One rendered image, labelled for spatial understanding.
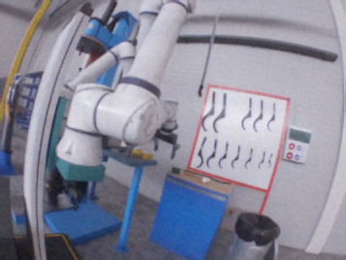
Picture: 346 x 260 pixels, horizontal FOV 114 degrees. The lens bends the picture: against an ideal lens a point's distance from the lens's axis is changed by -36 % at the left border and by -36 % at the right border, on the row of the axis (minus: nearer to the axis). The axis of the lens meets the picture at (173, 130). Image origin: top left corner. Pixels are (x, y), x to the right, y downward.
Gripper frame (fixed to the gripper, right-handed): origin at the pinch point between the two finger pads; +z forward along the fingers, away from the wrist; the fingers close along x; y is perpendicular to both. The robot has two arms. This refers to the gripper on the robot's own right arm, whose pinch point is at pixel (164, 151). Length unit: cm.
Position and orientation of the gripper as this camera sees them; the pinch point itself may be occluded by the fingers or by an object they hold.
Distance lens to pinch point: 108.4
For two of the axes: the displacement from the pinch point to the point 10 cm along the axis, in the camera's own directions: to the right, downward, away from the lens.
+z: -1.3, 9.2, 3.8
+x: 8.1, 3.2, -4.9
